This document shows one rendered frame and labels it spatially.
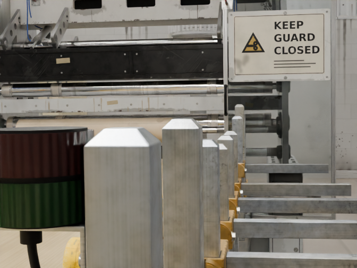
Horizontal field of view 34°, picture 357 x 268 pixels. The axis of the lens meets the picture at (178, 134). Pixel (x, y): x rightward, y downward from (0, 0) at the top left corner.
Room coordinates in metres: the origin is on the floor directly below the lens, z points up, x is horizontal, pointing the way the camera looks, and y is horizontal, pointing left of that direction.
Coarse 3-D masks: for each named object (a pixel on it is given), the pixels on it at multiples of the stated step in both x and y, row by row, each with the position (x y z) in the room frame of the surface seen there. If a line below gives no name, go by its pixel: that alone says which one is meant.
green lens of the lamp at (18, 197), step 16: (0, 192) 0.30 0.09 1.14; (16, 192) 0.29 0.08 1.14; (32, 192) 0.29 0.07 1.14; (48, 192) 0.30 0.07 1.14; (64, 192) 0.30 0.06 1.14; (80, 192) 0.31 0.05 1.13; (0, 208) 0.30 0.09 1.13; (16, 208) 0.29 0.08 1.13; (32, 208) 0.29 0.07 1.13; (48, 208) 0.30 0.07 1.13; (64, 208) 0.30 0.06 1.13; (80, 208) 0.31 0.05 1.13; (0, 224) 0.30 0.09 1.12; (16, 224) 0.29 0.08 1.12; (32, 224) 0.29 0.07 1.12; (48, 224) 0.30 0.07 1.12; (64, 224) 0.30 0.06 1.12
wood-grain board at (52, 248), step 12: (0, 240) 1.22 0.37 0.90; (12, 240) 1.21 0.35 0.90; (48, 240) 1.21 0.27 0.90; (60, 240) 1.21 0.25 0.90; (0, 252) 1.12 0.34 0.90; (12, 252) 1.12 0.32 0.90; (24, 252) 1.11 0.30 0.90; (48, 252) 1.11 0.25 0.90; (60, 252) 1.11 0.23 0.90; (0, 264) 1.03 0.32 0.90; (12, 264) 1.03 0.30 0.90; (24, 264) 1.03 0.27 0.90; (48, 264) 1.03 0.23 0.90; (60, 264) 1.02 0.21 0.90
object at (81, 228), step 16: (0, 128) 0.33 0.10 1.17; (16, 128) 0.33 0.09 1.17; (32, 128) 0.32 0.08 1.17; (48, 128) 0.32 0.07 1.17; (64, 128) 0.32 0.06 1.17; (80, 128) 0.32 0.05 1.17; (64, 176) 0.30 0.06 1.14; (80, 176) 0.31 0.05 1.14; (80, 224) 0.31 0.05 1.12; (32, 240) 0.32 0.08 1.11; (80, 240) 0.30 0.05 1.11; (32, 256) 0.32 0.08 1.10; (80, 256) 0.30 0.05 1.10
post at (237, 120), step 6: (234, 120) 2.04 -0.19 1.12; (240, 120) 2.03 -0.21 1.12; (234, 126) 2.03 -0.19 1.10; (240, 126) 2.03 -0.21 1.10; (240, 132) 2.03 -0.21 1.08; (240, 138) 2.03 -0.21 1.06; (240, 144) 2.03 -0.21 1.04; (240, 150) 2.03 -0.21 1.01; (240, 156) 2.03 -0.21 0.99; (240, 162) 2.03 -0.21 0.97; (240, 216) 2.03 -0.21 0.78
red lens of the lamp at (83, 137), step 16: (0, 144) 0.30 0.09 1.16; (16, 144) 0.29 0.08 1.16; (32, 144) 0.29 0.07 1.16; (48, 144) 0.30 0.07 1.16; (64, 144) 0.30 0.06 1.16; (80, 144) 0.31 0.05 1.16; (0, 160) 0.30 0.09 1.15; (16, 160) 0.29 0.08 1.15; (32, 160) 0.29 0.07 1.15; (48, 160) 0.30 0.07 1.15; (64, 160) 0.30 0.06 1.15; (80, 160) 0.31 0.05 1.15; (0, 176) 0.30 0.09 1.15; (16, 176) 0.29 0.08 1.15; (32, 176) 0.29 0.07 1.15; (48, 176) 0.30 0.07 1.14
